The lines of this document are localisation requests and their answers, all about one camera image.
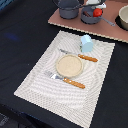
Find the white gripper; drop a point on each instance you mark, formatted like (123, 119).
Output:
(95, 2)

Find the red toy tomato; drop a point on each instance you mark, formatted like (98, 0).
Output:
(97, 12)

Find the grey toy frying pan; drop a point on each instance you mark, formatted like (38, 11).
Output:
(92, 19)

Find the white toy fish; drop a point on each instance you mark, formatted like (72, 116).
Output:
(102, 6)

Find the light blue toy carton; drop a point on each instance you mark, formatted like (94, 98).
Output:
(86, 44)

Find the brown toy sausage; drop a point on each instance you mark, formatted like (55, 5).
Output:
(85, 13)

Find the grey toy pot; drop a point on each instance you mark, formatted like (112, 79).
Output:
(68, 9)

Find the pink wooden board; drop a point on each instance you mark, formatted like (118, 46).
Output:
(102, 28)

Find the beige bowl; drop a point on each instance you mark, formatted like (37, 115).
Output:
(123, 14)

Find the round wooden plate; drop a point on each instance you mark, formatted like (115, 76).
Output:
(69, 66)

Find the orange handled toy knife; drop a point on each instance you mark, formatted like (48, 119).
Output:
(80, 55)

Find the orange handled toy fork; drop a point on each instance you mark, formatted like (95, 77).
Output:
(55, 76)

